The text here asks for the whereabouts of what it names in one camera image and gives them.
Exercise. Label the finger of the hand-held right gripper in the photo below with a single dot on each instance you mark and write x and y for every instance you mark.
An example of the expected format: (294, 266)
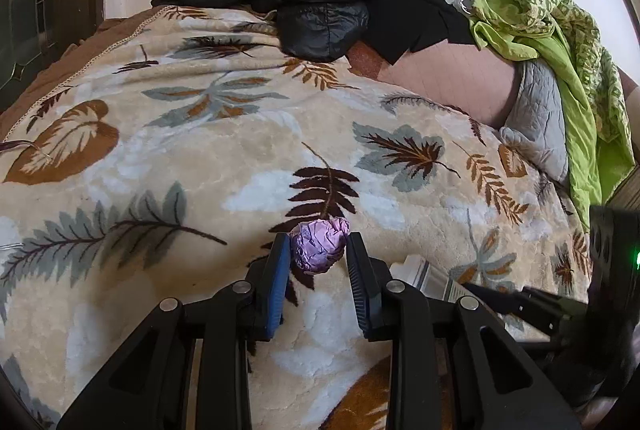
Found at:
(500, 299)

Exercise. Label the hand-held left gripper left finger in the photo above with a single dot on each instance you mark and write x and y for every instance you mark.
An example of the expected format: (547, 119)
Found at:
(277, 285)

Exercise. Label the black cloth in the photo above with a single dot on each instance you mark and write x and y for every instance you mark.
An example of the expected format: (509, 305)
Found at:
(415, 9)

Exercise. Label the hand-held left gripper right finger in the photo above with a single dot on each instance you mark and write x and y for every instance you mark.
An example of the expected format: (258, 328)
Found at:
(359, 285)

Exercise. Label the leaf print blanket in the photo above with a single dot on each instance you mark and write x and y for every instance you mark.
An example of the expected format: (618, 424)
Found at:
(200, 149)

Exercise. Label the pink bed sheet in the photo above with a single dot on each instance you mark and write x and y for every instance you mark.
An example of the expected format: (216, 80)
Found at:
(450, 79)

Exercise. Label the clear plastic item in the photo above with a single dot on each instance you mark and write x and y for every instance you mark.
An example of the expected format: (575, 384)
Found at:
(464, 4)

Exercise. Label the wooden glass door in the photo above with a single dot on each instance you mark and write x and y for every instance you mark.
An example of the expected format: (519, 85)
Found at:
(45, 9)

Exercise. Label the purple foil wrapper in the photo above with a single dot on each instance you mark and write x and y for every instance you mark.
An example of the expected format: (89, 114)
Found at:
(320, 245)

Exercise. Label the grey quilted pillow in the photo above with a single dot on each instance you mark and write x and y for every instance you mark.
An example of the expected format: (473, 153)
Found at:
(540, 109)

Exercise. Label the white medicine box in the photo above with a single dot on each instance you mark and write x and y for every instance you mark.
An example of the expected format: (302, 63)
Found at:
(430, 280)

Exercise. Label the green patterned quilt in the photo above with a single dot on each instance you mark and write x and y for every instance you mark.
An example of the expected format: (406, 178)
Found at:
(580, 84)

